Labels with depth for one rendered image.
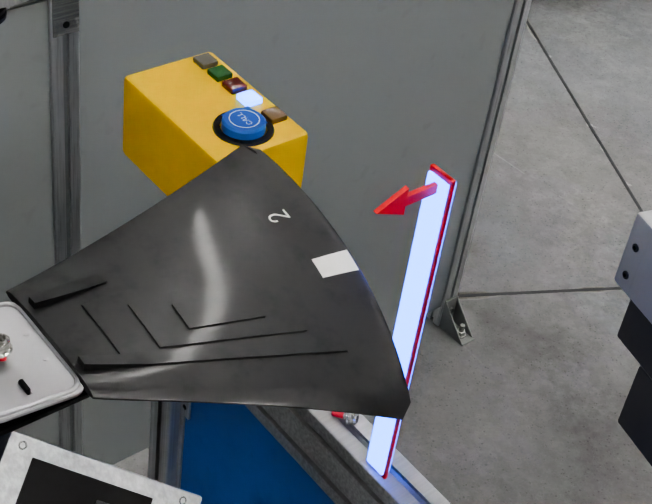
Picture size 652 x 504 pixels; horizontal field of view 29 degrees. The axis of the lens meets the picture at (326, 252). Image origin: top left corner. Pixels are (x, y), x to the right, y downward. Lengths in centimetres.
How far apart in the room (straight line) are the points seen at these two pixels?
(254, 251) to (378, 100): 119
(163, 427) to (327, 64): 66
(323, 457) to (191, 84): 37
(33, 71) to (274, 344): 85
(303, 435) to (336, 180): 91
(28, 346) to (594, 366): 192
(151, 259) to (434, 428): 159
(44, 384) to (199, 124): 45
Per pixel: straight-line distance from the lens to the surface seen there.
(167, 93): 117
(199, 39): 170
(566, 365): 256
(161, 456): 151
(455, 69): 211
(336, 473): 118
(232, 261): 83
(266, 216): 86
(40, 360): 75
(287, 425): 122
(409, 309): 99
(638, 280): 129
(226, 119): 112
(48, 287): 79
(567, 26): 369
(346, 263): 86
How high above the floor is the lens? 172
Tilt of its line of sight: 40 degrees down
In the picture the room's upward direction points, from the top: 9 degrees clockwise
